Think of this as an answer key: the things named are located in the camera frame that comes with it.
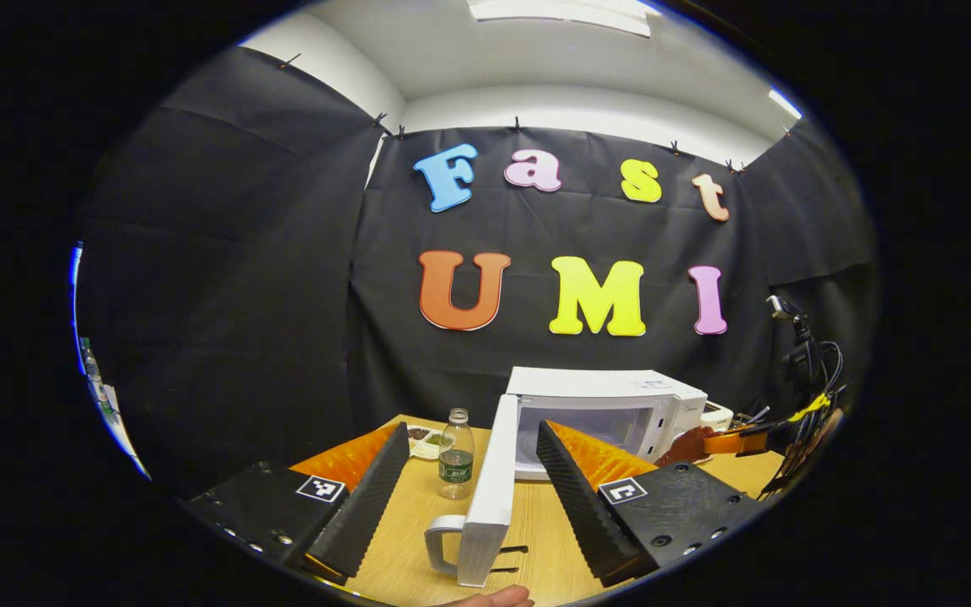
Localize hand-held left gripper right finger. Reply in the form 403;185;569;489
536;420;777;588

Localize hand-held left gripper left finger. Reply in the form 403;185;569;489
182;422;412;587

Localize red meat piece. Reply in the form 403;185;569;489
657;426;716;469

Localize white microwave oven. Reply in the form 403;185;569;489
424;366;710;588

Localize white divided snack dish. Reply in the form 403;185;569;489
405;424;446;460

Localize clear plastic water bottle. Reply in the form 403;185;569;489
437;408;476;501

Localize black backdrop cloth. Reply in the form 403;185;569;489
72;46;882;498

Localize large ceiling light panel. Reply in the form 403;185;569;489
467;0;653;39

